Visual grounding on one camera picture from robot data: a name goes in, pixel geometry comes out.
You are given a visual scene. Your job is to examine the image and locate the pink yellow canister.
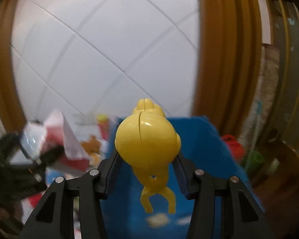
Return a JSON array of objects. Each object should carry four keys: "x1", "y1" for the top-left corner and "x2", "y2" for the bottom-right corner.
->
[{"x1": 96, "y1": 114, "x2": 109, "y2": 140}]

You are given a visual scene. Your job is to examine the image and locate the blue plastic storage crate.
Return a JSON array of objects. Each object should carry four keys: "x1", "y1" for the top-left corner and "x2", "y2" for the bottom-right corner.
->
[{"x1": 101, "y1": 117, "x2": 274, "y2": 238}]

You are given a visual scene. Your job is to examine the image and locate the yellow snowball maker tongs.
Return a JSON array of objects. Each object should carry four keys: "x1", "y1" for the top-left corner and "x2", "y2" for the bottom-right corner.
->
[{"x1": 114, "y1": 98, "x2": 181, "y2": 214}]

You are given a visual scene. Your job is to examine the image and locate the brown bear plush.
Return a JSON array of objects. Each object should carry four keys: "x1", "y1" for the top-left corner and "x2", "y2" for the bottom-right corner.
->
[{"x1": 80, "y1": 135, "x2": 101, "y2": 155}]

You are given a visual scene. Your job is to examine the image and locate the red white tissue pack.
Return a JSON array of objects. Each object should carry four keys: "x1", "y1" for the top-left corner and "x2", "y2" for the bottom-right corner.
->
[{"x1": 20, "y1": 110, "x2": 90, "y2": 173}]

